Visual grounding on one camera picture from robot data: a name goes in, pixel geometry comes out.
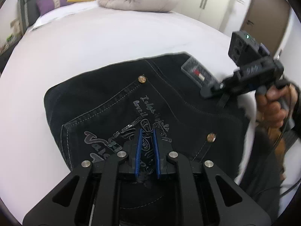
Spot black denim pants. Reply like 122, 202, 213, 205
44, 54, 249, 182

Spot grey bedside nightstand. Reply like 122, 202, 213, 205
0, 38, 21, 73

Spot white wardrobe with handles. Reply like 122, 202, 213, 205
174, 0, 251, 36

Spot person's right hand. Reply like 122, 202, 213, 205
255, 84, 298, 129

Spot purple throw pillow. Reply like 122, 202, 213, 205
36, 0, 69, 16

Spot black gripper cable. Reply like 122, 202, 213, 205
246, 82, 301, 201

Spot brown wooden door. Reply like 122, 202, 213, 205
241, 0, 290, 56

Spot white bed pillow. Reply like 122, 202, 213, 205
30, 1, 98, 31

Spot bed with white sheet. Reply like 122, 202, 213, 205
1, 7, 256, 225

